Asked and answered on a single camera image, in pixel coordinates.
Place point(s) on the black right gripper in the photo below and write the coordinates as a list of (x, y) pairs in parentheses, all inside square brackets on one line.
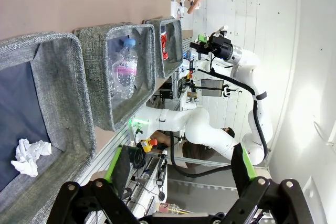
[(221, 47)]

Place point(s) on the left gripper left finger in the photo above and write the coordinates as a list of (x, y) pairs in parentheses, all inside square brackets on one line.
[(120, 166)]

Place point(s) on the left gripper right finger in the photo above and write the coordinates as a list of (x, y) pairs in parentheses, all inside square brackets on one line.
[(241, 166)]

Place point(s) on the red soda can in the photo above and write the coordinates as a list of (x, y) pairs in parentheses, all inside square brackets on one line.
[(164, 48)]

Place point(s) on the clear plastic bottle pink label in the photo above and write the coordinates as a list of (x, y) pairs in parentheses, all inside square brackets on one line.
[(123, 77)]

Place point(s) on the white paper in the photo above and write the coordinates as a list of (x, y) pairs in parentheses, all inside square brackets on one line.
[(26, 153)]

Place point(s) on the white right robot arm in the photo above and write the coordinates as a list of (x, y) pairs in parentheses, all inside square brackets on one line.
[(204, 132)]

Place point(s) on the yellow red emergency stop button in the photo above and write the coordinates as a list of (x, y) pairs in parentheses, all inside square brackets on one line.
[(147, 145)]

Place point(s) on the operator with black hair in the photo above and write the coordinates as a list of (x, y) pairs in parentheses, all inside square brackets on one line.
[(229, 131)]

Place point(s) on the white box with red target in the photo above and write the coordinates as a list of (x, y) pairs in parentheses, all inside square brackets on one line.
[(176, 7)]

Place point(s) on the grey fabric basket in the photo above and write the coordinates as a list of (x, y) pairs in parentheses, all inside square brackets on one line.
[(157, 51), (65, 90), (97, 90)]

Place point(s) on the dark computer monitor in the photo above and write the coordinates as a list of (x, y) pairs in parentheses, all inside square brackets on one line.
[(212, 87)]

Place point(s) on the operator with brown hair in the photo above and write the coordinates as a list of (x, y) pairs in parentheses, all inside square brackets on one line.
[(195, 153)]

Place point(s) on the aluminium profile rail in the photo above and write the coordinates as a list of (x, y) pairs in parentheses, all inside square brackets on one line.
[(105, 155)]

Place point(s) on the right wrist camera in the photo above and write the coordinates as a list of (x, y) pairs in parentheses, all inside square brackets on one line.
[(221, 30)]

